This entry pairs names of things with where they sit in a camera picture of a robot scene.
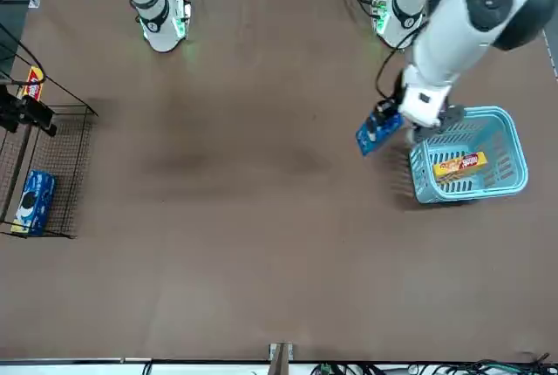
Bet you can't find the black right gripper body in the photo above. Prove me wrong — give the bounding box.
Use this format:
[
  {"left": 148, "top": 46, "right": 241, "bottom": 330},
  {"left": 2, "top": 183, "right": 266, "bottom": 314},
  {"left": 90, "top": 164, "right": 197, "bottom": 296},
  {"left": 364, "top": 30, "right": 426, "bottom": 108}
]
[{"left": 0, "top": 85, "right": 22, "bottom": 133}]

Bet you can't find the small blue cookie box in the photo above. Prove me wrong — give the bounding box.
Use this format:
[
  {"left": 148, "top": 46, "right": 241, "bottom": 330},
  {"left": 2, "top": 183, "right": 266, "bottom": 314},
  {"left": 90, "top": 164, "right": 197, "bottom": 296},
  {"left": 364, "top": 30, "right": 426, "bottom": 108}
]
[{"left": 355, "top": 107, "right": 405, "bottom": 158}]

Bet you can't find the yellow wafer box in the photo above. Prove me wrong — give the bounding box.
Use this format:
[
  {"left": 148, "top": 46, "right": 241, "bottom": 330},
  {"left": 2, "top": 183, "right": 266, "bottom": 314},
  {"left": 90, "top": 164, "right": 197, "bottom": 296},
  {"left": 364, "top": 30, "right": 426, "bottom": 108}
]
[{"left": 432, "top": 151, "right": 488, "bottom": 183}]

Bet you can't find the yellow red snack box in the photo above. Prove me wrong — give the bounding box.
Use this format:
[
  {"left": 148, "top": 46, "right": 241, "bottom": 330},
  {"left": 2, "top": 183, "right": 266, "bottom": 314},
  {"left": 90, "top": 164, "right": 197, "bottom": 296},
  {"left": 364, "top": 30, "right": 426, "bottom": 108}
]
[{"left": 17, "top": 65, "right": 47, "bottom": 102}]

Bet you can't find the light blue plastic basket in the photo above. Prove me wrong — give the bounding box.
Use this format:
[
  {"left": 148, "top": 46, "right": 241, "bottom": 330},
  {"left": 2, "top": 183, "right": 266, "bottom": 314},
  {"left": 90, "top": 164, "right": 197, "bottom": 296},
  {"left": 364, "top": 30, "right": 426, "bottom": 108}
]
[{"left": 408, "top": 106, "right": 529, "bottom": 205}]

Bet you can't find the blue cookie box yellow end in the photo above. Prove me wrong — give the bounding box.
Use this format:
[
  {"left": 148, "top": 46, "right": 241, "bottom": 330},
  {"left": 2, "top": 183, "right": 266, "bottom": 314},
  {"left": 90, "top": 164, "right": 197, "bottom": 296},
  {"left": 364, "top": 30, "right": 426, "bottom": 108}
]
[{"left": 10, "top": 168, "right": 57, "bottom": 237}]

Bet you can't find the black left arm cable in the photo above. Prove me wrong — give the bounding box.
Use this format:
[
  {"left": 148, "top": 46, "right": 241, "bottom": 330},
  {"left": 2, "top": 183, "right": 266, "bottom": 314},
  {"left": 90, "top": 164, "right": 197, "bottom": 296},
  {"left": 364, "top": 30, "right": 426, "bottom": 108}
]
[{"left": 374, "top": 21, "right": 432, "bottom": 104}]

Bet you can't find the black wire shelf rack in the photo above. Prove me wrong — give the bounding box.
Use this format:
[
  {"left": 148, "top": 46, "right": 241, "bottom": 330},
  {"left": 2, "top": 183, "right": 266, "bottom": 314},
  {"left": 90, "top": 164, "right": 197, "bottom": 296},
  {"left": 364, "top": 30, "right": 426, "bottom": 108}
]
[{"left": 0, "top": 21, "right": 99, "bottom": 240}]

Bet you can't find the black cable bundle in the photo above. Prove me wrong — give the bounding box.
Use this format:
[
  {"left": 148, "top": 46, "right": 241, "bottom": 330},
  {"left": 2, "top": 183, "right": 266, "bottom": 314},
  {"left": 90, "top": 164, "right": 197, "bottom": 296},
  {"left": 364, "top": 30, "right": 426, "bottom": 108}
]
[{"left": 304, "top": 351, "right": 553, "bottom": 375}]

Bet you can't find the grey aluminium post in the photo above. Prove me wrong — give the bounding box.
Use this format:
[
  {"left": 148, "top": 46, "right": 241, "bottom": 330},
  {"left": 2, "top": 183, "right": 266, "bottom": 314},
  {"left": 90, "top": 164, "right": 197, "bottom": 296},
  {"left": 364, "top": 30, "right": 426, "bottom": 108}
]
[{"left": 268, "top": 342, "right": 295, "bottom": 375}]

